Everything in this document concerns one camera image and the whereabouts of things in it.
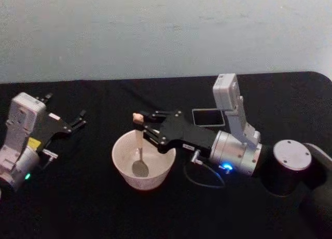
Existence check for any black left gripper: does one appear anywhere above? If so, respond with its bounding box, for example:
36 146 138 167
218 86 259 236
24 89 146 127
27 92 88 154

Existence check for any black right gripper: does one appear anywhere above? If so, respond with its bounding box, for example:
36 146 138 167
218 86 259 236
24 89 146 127
140 109 221 154

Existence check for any spoon with pale handle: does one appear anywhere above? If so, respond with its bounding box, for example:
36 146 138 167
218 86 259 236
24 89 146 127
131 112 150 178

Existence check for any white bowl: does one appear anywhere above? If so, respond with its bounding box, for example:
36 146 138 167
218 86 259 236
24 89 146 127
111 130 177 192

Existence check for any black table cloth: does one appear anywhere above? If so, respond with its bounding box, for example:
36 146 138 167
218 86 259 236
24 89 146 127
0 71 332 239

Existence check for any left gripper cable with plug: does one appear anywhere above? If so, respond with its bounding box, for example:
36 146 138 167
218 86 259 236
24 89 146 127
38 149 58 172

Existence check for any gripper cable with plug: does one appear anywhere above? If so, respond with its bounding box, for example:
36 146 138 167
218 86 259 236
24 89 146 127
38 149 58 172
183 149 227 190

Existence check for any right gripper cable with plug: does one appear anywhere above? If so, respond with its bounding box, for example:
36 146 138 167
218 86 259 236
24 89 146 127
183 149 227 190

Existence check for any pale wall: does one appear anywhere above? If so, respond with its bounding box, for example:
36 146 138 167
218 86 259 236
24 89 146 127
0 0 332 85

